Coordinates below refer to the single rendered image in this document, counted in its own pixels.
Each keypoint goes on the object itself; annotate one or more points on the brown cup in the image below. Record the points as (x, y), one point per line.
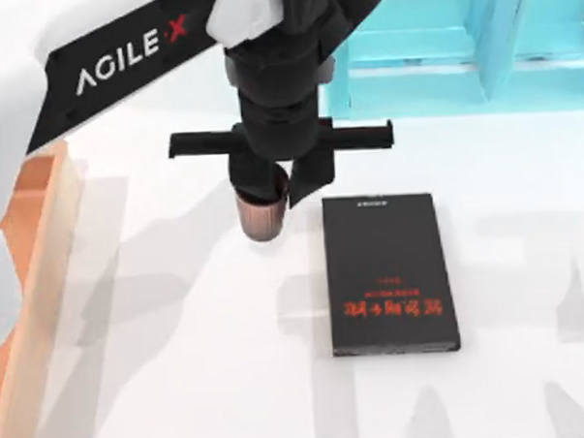
(263, 222)

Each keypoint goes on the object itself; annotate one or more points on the black book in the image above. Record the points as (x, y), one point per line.
(389, 273)

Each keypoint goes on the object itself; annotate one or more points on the light blue rack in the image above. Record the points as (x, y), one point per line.
(410, 44)

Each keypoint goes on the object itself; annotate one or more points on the salmon-coloured shallow box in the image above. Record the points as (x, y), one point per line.
(48, 288)

